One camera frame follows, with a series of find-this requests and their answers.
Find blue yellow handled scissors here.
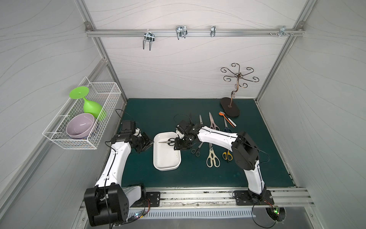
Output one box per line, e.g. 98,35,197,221
223,118,232,133

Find black yellow handled scissors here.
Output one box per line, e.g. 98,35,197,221
222,151,233,162

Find brown metal hook stand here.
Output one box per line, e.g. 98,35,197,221
220,63,260,117

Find pink scissors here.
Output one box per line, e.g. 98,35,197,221
209,112,220,131

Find lilac bowl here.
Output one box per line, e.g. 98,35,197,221
66,113,96,139

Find small metal hook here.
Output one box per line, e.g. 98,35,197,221
210,26,216,37

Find white storage box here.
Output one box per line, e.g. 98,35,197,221
153,132,181,171

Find small black handled scissors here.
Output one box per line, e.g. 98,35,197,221
159,138,175,146

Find looped metal hook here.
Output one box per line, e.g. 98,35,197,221
175,25,188,40

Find white vent strip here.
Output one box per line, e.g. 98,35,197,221
143,208,255,219

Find green plastic goblet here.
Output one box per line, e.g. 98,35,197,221
69,86,107,121

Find cream white scissors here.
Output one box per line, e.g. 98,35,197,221
206,143,221,168

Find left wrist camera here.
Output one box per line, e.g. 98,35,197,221
118,120,141,136

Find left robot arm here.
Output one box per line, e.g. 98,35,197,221
84,132,153,227

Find orange spoon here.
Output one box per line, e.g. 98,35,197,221
219,111,236,127

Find white wire basket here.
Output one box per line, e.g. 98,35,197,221
43,78,121,150

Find right end metal hook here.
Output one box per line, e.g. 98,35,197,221
269,26,295,38

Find double prong metal hook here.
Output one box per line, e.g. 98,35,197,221
143,31,155,50

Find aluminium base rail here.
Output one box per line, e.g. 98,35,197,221
79,187,315,212

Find aluminium top rail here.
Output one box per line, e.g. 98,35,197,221
86,28,306,38

